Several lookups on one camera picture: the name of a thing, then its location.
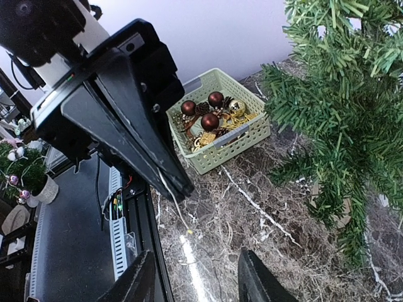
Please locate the brown ball ornament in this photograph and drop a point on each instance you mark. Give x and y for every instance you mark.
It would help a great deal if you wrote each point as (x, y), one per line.
(216, 99)
(188, 108)
(210, 122)

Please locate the background decorated potted tree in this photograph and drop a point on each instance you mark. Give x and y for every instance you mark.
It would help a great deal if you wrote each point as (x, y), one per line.
(24, 174)

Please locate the gold gift box ornament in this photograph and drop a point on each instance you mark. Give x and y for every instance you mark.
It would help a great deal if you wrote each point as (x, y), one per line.
(207, 138)

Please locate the small green christmas tree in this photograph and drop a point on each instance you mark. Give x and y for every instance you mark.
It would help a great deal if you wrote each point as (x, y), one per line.
(348, 105)

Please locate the white slotted cable duct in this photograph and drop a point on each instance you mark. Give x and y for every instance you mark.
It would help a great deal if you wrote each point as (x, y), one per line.
(77, 256)

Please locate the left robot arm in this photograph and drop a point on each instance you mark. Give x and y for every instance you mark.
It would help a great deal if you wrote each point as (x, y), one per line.
(51, 35)

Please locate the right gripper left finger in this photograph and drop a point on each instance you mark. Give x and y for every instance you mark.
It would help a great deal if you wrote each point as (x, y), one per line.
(137, 283)

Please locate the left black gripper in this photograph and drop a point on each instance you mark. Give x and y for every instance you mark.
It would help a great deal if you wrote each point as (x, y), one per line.
(115, 100)

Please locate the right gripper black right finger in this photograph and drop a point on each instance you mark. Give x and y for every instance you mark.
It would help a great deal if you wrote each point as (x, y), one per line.
(257, 283)

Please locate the green perforated plastic basket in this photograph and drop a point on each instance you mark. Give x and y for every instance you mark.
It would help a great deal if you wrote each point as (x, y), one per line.
(233, 136)

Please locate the brown pine cone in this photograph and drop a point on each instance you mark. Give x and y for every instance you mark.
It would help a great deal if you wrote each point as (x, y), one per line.
(202, 108)

